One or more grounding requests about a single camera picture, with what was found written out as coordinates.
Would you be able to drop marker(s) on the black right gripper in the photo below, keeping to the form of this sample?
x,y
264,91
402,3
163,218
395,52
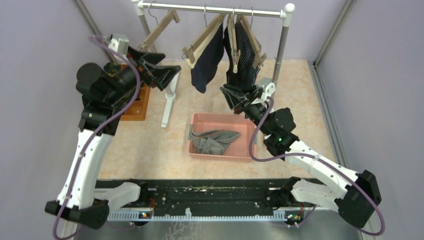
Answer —
x,y
235,98

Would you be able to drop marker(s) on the navy blue underwear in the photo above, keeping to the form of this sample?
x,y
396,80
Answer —
x,y
207,65

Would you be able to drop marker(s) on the pink plastic basket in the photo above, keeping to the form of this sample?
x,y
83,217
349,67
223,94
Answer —
x,y
238,150

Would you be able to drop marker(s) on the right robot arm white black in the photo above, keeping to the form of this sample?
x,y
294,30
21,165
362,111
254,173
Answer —
x,y
355,196

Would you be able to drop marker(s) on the orange wooden divider tray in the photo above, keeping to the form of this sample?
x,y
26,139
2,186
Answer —
x,y
138,110

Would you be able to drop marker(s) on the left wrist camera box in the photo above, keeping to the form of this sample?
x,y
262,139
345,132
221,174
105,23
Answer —
x,y
119,43

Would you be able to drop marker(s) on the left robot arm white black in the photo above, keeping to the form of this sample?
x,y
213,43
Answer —
x,y
105,98

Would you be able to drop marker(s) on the white metal clothes rack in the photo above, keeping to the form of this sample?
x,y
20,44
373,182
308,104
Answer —
x,y
285,15

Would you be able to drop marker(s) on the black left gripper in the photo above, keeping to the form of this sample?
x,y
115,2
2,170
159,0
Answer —
x,y
162,75

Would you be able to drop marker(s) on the beige clip hanger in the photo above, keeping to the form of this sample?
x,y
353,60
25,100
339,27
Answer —
x,y
256,47
193,52
152,35
232,38

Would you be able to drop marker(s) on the dark striped underwear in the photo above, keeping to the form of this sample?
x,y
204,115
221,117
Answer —
x,y
246,72

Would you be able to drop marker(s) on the green patterned rolled cloth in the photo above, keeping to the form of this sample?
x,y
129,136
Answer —
x,y
112,68

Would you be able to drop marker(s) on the black underwear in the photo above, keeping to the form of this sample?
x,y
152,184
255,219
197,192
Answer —
x,y
232,75

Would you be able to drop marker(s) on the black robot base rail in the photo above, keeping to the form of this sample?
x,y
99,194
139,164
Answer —
x,y
213,200

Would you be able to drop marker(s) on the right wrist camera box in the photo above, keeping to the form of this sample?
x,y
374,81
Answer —
x,y
267,86

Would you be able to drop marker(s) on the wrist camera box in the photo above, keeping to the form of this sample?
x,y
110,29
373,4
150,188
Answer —
x,y
119,43
267,86

